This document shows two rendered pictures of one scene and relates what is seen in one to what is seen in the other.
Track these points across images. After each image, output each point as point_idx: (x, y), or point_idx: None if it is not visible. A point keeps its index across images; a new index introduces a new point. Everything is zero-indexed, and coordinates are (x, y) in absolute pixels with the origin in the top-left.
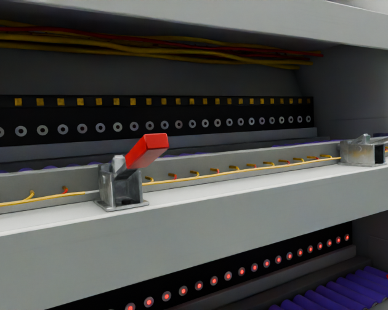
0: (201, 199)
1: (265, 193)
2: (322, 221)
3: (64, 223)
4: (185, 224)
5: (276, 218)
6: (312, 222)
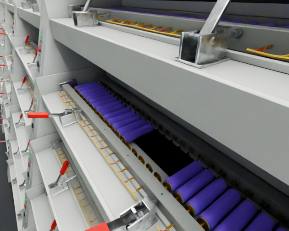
0: (64, 137)
1: (74, 156)
2: (90, 193)
3: (53, 117)
4: (63, 139)
5: (78, 167)
6: (87, 187)
